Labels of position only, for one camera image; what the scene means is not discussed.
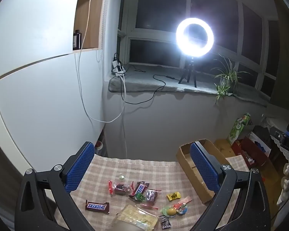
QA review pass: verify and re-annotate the potted spider plant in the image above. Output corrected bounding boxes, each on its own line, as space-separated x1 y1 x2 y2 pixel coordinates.
211 53 253 104

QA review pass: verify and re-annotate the black power cable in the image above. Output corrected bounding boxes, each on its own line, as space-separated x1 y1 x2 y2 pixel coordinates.
123 64 183 105

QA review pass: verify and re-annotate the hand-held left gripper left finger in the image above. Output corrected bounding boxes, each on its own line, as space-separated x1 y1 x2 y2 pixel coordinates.
14 141 96 231

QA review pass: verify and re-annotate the green printed carton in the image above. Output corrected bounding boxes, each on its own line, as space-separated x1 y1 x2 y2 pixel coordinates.
228 113 252 145

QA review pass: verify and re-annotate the white framed window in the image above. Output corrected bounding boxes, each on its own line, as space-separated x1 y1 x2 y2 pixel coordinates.
118 0 280 97

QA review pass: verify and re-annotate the yellow candy packet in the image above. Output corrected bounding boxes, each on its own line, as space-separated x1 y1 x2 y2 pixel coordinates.
166 192 181 201

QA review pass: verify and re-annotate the dark bottle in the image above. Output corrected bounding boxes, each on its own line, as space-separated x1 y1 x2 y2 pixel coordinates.
73 30 83 51

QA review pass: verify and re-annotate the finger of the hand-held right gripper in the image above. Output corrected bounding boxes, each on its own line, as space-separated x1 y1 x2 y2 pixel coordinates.
270 126 287 146

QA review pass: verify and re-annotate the brown chocolate bar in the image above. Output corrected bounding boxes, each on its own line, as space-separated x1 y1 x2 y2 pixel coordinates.
129 182 150 199
85 200 110 214

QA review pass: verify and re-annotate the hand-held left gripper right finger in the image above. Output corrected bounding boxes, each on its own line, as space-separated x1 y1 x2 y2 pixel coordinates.
190 141 271 231

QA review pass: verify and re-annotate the round green yellow candy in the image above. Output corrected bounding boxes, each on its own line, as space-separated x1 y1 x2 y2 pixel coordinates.
162 206 177 218

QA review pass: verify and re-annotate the white cabinet with wooden shelf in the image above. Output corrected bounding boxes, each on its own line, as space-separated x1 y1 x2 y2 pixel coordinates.
0 0 107 176

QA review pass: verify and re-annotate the small black snack packet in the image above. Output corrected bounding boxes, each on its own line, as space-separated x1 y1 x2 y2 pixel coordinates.
160 215 172 229

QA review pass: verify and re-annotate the clear red-ended date packet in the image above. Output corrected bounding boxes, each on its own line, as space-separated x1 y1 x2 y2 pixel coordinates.
140 189 162 209
108 180 133 196

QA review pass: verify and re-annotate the white ring light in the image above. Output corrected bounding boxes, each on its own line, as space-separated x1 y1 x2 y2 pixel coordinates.
176 17 215 56

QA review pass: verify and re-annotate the brown cardboard box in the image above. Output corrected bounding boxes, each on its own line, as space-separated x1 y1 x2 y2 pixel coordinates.
176 139 232 204

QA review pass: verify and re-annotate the white power strip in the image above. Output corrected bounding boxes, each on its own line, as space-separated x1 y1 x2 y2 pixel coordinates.
111 53 127 76

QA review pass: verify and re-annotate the thin white cable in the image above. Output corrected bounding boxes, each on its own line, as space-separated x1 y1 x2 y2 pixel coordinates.
75 0 126 123

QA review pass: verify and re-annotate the clear cracker pack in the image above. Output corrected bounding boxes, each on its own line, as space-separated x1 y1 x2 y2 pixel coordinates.
111 204 159 231

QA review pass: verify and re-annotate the red storage box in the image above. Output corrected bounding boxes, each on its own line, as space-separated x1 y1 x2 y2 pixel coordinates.
231 136 271 166

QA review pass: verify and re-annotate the orange colourful snack packet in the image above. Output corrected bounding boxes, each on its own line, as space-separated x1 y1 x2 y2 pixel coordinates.
173 203 189 214

